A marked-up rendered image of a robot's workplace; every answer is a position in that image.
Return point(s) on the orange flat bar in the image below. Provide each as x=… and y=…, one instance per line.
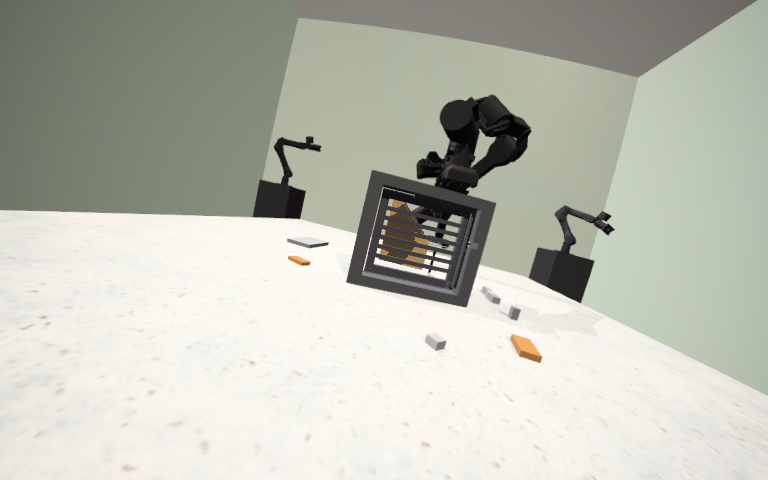
x=298, y=260

